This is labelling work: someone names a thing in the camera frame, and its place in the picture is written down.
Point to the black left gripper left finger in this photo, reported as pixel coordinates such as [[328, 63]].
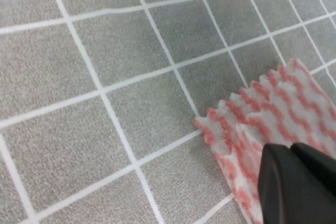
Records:
[[288, 192]]

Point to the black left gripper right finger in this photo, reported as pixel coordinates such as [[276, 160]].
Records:
[[320, 165]]

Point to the pink wavy striped towel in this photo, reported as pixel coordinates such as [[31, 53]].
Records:
[[283, 107]]

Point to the grey grid tablecloth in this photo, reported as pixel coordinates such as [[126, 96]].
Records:
[[98, 100]]

